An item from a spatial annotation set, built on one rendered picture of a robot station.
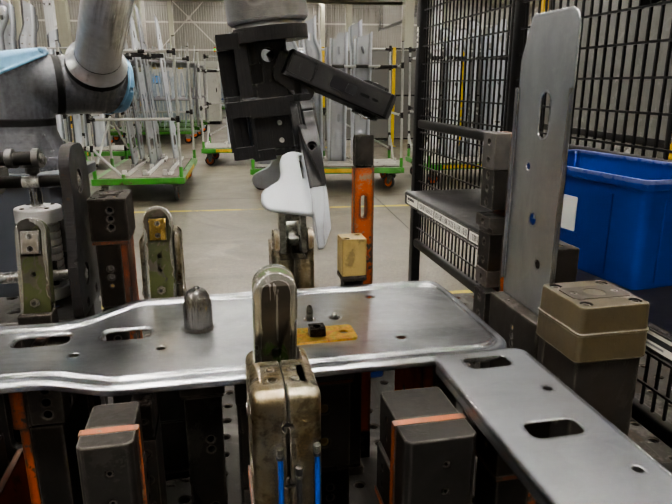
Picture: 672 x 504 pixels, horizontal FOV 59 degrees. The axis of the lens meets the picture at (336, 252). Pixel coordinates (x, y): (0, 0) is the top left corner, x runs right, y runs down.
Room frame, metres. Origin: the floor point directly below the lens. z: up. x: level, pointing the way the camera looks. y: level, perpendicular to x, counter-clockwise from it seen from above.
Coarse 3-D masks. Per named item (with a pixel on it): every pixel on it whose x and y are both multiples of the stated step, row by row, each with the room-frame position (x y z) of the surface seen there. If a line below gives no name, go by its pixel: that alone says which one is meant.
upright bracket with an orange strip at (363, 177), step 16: (368, 144) 0.82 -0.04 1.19; (368, 160) 0.82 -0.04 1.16; (352, 176) 0.82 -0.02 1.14; (368, 176) 0.82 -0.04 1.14; (352, 192) 0.82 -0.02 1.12; (368, 192) 0.82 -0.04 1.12; (352, 208) 0.82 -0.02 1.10; (368, 208) 0.82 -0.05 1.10; (352, 224) 0.82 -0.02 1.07; (368, 224) 0.82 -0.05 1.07; (368, 240) 0.82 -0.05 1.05; (368, 256) 0.82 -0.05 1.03; (368, 272) 0.82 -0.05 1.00; (368, 384) 0.82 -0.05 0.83; (368, 400) 0.82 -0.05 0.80; (368, 416) 0.82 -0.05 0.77; (368, 432) 0.82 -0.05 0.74; (368, 448) 0.82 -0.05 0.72
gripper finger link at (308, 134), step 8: (304, 112) 0.56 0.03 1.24; (312, 112) 0.56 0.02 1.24; (304, 120) 0.55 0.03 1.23; (312, 120) 0.55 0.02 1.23; (304, 128) 0.55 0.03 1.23; (312, 128) 0.55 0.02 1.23; (304, 136) 0.54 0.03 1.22; (312, 136) 0.54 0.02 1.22; (304, 144) 0.54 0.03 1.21; (312, 144) 0.54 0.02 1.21; (304, 152) 0.54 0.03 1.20; (312, 152) 0.54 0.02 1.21; (320, 152) 0.54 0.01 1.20; (304, 160) 0.54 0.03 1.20; (312, 160) 0.53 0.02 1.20; (320, 160) 0.53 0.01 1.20; (312, 168) 0.54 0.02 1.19; (320, 168) 0.53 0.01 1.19; (312, 176) 0.53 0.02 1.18; (320, 176) 0.53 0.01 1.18; (312, 184) 0.53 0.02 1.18; (320, 184) 0.53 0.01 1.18
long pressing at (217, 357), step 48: (336, 288) 0.75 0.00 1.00; (384, 288) 0.76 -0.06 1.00; (432, 288) 0.76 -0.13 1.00; (0, 336) 0.60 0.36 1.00; (48, 336) 0.61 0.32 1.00; (96, 336) 0.60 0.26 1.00; (192, 336) 0.60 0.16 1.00; (240, 336) 0.60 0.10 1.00; (384, 336) 0.60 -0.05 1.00; (432, 336) 0.60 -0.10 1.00; (480, 336) 0.60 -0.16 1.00; (0, 384) 0.50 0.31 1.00; (48, 384) 0.50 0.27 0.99; (96, 384) 0.50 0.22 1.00; (144, 384) 0.50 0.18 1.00; (192, 384) 0.50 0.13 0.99; (240, 384) 0.51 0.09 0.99
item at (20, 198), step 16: (16, 192) 1.13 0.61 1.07; (48, 192) 1.14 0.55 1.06; (0, 208) 1.12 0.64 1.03; (0, 224) 1.12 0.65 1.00; (0, 240) 1.12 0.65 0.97; (0, 256) 1.12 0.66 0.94; (0, 272) 1.12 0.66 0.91; (0, 288) 1.12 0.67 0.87; (16, 288) 1.12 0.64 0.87; (96, 304) 1.24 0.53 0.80
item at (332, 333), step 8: (304, 328) 0.61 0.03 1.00; (312, 328) 0.59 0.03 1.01; (320, 328) 0.59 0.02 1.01; (328, 328) 0.61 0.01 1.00; (336, 328) 0.61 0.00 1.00; (344, 328) 0.61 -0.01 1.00; (352, 328) 0.61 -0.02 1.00; (304, 336) 0.59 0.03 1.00; (312, 336) 0.59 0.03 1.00; (320, 336) 0.59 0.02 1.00; (328, 336) 0.59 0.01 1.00; (336, 336) 0.59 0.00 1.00; (344, 336) 0.59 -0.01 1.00; (352, 336) 0.59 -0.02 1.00; (304, 344) 0.58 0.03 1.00
